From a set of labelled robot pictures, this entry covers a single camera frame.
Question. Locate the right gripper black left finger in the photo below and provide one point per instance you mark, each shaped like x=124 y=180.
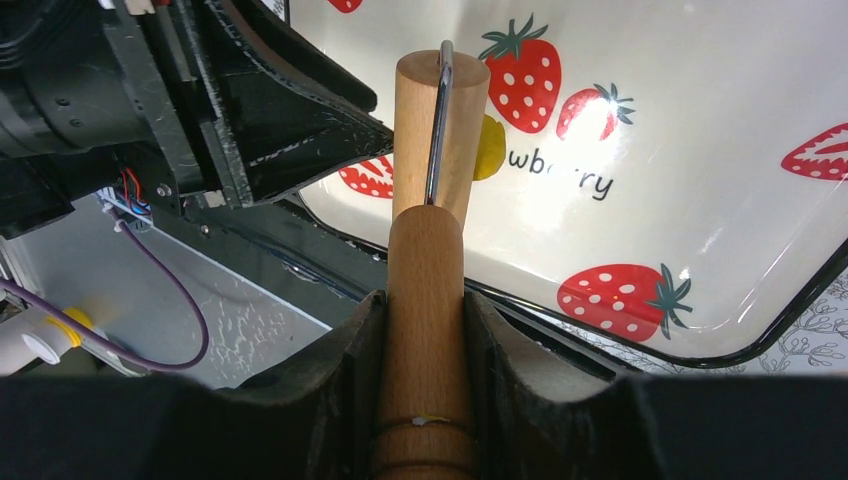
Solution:
x=308 y=417

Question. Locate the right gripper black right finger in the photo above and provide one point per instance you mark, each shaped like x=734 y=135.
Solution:
x=539 y=416

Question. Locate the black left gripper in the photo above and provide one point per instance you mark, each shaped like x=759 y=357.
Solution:
x=90 y=90

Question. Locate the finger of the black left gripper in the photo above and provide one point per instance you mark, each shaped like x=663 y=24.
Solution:
x=283 y=114

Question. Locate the wooden dough roller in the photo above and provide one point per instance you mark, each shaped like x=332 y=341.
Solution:
x=424 y=424

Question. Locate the yellow dough piece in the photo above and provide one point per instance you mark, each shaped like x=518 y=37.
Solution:
x=491 y=149

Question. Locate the white strawberry tray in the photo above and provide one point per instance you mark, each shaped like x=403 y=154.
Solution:
x=675 y=177

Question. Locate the floral table mat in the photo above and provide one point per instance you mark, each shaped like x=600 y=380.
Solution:
x=816 y=343

